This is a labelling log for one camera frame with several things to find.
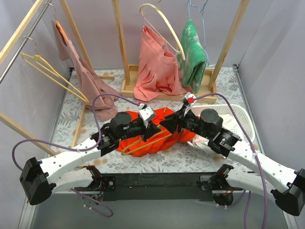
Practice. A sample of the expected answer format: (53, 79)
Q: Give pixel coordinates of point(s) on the orange t-shirt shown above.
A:
(159, 142)

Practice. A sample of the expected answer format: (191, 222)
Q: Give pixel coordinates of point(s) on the blue wire hanger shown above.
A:
(201, 11)

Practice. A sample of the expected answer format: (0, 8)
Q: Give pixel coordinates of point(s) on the green white hanging cloth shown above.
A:
(194, 64)

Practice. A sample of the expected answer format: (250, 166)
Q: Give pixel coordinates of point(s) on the wooden side clothes rack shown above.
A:
(25, 133)

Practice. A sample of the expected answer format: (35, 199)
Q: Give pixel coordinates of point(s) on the white plastic laundry basket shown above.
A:
(229, 122)

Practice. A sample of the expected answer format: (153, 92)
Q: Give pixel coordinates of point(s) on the cream wooden hanger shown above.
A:
(165, 30)

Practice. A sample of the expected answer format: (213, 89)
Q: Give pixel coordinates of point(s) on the salmon pink pleated garment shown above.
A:
(158, 69)

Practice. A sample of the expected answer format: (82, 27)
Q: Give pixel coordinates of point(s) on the metal hanging rod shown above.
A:
(21, 43)

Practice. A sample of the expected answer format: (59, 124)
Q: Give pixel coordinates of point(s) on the black base bar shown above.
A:
(157, 186)

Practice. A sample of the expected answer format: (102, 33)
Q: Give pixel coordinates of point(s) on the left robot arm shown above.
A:
(38, 178)

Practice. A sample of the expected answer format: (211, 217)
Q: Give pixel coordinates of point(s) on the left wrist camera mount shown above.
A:
(146, 113)

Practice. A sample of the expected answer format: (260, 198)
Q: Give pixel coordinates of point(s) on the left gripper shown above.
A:
(146, 129)

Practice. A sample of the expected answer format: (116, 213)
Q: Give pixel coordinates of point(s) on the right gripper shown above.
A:
(177, 121)

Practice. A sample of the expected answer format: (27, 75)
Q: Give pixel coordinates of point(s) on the dusty pink hanging garment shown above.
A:
(90, 83)

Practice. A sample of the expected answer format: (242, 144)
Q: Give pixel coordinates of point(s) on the white cloth in basket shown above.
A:
(220, 139)

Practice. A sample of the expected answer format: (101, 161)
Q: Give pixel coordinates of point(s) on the yellow hanger under pink garment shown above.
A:
(42, 66)

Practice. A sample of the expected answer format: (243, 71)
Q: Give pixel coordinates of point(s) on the yellow plastic hanger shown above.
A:
(160, 114)

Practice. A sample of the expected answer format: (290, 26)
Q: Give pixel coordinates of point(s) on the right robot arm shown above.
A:
(283, 185)

